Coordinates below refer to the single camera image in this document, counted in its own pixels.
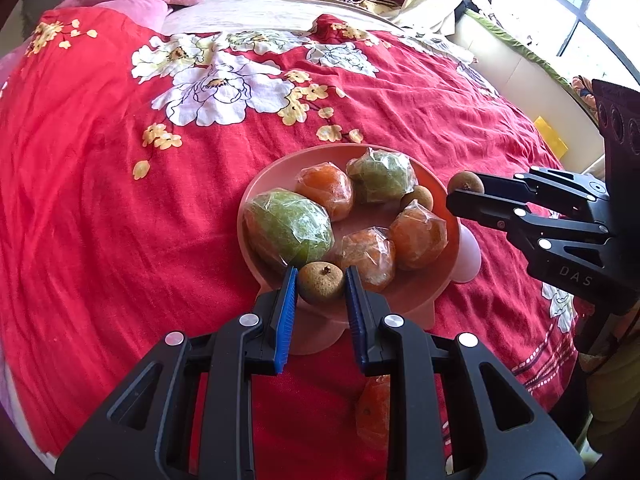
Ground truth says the red floral blanket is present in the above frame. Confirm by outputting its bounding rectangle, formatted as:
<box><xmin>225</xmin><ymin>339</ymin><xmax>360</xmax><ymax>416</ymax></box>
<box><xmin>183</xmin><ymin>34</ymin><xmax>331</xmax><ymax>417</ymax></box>
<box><xmin>0</xmin><ymin>7</ymin><xmax>581</xmax><ymax>480</ymax></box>

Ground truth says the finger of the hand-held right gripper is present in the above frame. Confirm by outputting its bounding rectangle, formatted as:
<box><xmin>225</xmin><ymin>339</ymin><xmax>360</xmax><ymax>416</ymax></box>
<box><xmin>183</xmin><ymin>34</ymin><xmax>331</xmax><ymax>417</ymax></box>
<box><xmin>445</xmin><ymin>191</ymin><xmax>614</xmax><ymax>243</ymax></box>
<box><xmin>472</xmin><ymin>165</ymin><xmax>610</xmax><ymax>212</ymax></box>

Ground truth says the small green citrus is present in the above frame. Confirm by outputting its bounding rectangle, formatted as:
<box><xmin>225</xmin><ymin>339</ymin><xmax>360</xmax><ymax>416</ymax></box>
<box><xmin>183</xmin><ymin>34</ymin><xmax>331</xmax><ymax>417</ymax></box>
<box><xmin>346</xmin><ymin>147</ymin><xmax>418</xmax><ymax>206</ymax></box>

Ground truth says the orange patterned cloth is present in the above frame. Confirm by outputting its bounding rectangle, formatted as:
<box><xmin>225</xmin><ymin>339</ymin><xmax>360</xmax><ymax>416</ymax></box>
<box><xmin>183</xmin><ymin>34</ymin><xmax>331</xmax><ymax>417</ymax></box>
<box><xmin>570</xmin><ymin>76</ymin><xmax>598</xmax><ymax>116</ymax></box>

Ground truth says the large green citrus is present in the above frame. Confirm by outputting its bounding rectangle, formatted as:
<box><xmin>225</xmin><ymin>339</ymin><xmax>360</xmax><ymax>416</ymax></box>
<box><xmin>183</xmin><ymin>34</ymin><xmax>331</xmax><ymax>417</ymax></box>
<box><xmin>243</xmin><ymin>188</ymin><xmax>336</xmax><ymax>267</ymax></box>

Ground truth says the yellow plastic bag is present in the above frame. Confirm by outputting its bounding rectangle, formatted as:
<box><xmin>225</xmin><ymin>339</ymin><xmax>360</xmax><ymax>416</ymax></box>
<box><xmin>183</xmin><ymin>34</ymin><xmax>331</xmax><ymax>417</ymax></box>
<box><xmin>532</xmin><ymin>116</ymin><xmax>570</xmax><ymax>161</ymax></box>

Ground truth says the plastic-wrapped orange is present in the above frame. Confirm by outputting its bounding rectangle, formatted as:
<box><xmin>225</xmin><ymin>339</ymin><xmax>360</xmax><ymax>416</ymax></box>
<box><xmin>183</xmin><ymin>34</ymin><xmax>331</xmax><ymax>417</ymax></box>
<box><xmin>355</xmin><ymin>375</ymin><xmax>392</xmax><ymax>451</ymax></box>
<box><xmin>295</xmin><ymin>161</ymin><xmax>356</xmax><ymax>222</ymax></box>
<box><xmin>334</xmin><ymin>227</ymin><xmax>397</xmax><ymax>293</ymax></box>
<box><xmin>389</xmin><ymin>205</ymin><xmax>449</xmax><ymax>272</ymax></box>

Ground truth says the window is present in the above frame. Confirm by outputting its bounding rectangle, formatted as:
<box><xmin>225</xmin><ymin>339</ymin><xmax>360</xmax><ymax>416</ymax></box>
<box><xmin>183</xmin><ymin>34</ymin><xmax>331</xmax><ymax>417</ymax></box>
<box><xmin>487</xmin><ymin>0</ymin><xmax>640</xmax><ymax>86</ymax></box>

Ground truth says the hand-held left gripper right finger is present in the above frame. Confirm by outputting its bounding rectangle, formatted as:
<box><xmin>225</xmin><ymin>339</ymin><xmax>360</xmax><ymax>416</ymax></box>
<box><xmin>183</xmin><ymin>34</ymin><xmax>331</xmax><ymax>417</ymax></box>
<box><xmin>345</xmin><ymin>265</ymin><xmax>586</xmax><ymax>480</ymax></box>

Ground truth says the brown longan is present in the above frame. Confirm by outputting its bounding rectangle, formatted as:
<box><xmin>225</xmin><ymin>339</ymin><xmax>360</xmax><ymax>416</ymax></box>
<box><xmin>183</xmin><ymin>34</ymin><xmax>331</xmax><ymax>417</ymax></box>
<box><xmin>400</xmin><ymin>185</ymin><xmax>434</xmax><ymax>213</ymax></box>
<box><xmin>446</xmin><ymin>171</ymin><xmax>486</xmax><ymax>196</ymax></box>
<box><xmin>297</xmin><ymin>261</ymin><xmax>347</xmax><ymax>307</ymax></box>

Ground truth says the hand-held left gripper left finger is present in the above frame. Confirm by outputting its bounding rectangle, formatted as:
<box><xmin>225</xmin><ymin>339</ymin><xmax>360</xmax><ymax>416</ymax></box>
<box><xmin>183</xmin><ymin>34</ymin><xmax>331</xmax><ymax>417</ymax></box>
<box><xmin>55</xmin><ymin>266</ymin><xmax>301</xmax><ymax>480</ymax></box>

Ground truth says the beige bed sheet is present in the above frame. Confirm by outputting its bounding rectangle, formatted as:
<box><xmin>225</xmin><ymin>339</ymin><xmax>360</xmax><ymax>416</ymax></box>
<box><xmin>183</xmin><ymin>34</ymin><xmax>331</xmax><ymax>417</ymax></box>
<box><xmin>160</xmin><ymin>0</ymin><xmax>471</xmax><ymax>61</ymax></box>

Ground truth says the white board with green trim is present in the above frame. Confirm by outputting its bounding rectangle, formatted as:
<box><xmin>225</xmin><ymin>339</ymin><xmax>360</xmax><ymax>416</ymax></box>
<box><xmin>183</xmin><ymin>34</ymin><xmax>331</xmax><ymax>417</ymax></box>
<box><xmin>447</xmin><ymin>10</ymin><xmax>608</xmax><ymax>173</ymax></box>

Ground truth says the pink plastic bowl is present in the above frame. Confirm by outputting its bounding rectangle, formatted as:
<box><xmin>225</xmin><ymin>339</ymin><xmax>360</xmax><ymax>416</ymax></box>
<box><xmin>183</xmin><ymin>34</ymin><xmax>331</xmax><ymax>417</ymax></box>
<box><xmin>237</xmin><ymin>144</ymin><xmax>483</xmax><ymax>356</ymax></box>

